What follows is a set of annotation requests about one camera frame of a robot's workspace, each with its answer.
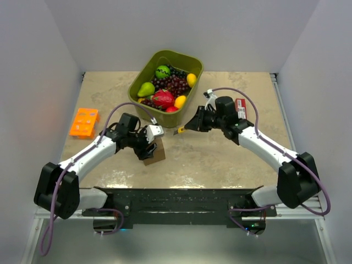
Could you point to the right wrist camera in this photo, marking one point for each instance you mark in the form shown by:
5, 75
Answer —
210, 96

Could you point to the yellow utility knife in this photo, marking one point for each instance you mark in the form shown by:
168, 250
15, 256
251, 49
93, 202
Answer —
179, 131

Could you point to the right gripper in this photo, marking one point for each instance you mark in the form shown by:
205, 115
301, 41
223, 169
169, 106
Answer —
197, 122

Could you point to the dark black grape bunch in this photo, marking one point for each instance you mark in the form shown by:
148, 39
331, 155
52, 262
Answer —
177, 72

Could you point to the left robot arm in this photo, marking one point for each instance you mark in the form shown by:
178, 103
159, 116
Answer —
58, 188

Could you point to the green pear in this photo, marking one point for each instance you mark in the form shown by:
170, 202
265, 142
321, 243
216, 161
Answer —
146, 89

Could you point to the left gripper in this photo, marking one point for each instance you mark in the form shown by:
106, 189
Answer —
141, 153

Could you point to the orange yellow mango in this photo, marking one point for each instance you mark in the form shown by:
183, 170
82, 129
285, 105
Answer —
180, 101

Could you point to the brown cardboard express box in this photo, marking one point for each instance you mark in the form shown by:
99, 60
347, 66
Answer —
158, 154

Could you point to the red dragon fruit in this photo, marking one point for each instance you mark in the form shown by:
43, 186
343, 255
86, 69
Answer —
163, 99

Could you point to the yellow lemon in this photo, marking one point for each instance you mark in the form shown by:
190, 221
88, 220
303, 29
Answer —
191, 79

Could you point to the purple grape bunch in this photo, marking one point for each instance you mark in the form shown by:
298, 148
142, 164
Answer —
175, 85

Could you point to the green striped ball fruit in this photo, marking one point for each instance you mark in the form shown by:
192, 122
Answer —
162, 72

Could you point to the red apple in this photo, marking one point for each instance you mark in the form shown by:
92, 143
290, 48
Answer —
171, 109

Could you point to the olive green plastic basin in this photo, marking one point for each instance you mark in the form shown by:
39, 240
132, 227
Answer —
180, 61

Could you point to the orange plastic box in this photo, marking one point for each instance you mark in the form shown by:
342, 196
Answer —
85, 123

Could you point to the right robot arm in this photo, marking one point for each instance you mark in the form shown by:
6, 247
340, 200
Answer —
296, 173

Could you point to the red rectangular carton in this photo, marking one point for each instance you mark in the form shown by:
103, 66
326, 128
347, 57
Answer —
240, 104

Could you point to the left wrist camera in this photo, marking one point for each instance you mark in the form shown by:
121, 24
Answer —
153, 131

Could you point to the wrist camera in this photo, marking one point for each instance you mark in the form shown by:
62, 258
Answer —
153, 131
210, 96

